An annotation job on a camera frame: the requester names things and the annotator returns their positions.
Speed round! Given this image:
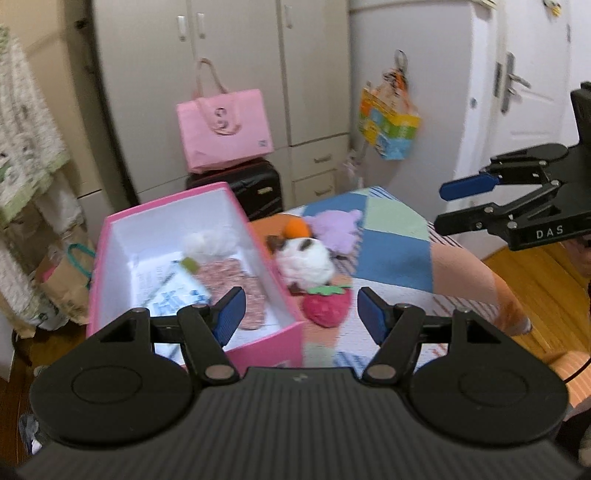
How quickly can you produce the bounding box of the large blue tissue pack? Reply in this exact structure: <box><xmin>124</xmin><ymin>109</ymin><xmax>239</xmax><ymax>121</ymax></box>
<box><xmin>142</xmin><ymin>261</ymin><xmax>212</xmax><ymax>316</ymax></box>

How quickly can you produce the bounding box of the floral fabric pouch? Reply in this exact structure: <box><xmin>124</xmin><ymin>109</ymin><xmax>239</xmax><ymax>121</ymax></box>
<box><xmin>197</xmin><ymin>258</ymin><xmax>266</xmax><ymax>330</ymax></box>

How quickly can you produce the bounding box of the strawberry plush toy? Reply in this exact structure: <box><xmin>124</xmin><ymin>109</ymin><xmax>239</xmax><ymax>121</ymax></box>
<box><xmin>301</xmin><ymin>285</ymin><xmax>353</xmax><ymax>328</ymax></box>

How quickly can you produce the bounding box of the panda plush toy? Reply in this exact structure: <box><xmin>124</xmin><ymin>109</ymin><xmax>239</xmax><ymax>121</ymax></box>
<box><xmin>266</xmin><ymin>235</ymin><xmax>335</xmax><ymax>295</ymax></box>

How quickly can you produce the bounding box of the purple plush toy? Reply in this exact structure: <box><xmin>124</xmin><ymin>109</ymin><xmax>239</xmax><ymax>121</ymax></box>
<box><xmin>304</xmin><ymin>209</ymin><xmax>363</xmax><ymax>256</ymax></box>

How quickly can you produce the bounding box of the orange plush ball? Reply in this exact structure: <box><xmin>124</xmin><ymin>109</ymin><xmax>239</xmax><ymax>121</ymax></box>
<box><xmin>281</xmin><ymin>216</ymin><xmax>312</xmax><ymax>239</ymax></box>

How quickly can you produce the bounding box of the patchwork tablecloth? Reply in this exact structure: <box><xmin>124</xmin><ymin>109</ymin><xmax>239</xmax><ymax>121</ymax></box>
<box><xmin>246</xmin><ymin>185</ymin><xmax>533</xmax><ymax>375</ymax></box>

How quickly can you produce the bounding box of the pink storage box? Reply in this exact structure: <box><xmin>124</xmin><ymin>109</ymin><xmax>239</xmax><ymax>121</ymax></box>
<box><xmin>87</xmin><ymin>183</ymin><xmax>304</xmax><ymax>372</ymax></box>

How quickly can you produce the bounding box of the colourful hanging gift bag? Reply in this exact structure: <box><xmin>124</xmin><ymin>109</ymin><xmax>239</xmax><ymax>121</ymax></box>
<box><xmin>358</xmin><ymin>50</ymin><xmax>422</xmax><ymax>161</ymax></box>

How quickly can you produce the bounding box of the white door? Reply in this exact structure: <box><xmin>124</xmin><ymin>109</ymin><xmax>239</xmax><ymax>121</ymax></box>
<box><xmin>454</xmin><ymin>1</ymin><xmax>590</xmax><ymax>177</ymax></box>

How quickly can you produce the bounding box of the teal bag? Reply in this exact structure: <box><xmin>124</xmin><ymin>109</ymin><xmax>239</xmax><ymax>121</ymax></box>
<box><xmin>66</xmin><ymin>243</ymin><xmax>95</xmax><ymax>290</ymax></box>

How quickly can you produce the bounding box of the brown paper bag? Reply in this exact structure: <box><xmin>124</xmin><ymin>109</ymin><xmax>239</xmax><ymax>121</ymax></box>
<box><xmin>35</xmin><ymin>226</ymin><xmax>95</xmax><ymax>325</ymax></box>

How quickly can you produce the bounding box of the black suitcase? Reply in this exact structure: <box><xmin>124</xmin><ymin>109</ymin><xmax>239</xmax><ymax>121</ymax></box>
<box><xmin>185</xmin><ymin>157</ymin><xmax>283</xmax><ymax>221</ymax></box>

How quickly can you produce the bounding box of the pink tote bag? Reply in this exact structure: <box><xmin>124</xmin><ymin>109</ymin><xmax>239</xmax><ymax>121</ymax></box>
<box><xmin>176</xmin><ymin>58</ymin><xmax>274</xmax><ymax>174</ymax></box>

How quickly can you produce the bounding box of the penguin door ornament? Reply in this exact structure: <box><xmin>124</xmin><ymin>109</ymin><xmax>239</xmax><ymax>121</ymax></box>
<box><xmin>543</xmin><ymin>0</ymin><xmax>562</xmax><ymax>17</ymax></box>

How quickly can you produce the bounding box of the cream knitted cardigan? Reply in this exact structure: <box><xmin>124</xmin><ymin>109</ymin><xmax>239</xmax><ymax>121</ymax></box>
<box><xmin>1</xmin><ymin>26</ymin><xmax>85</xmax><ymax>338</ymax></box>

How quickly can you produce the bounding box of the grey wooden wardrobe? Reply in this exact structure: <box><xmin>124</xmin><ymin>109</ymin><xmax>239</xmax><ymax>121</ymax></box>
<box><xmin>87</xmin><ymin>0</ymin><xmax>353</xmax><ymax>209</ymax></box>

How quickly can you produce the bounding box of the metal door handle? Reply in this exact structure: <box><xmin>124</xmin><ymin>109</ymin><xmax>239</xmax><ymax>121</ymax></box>
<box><xmin>494</xmin><ymin>52</ymin><xmax>531</xmax><ymax>114</ymax></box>

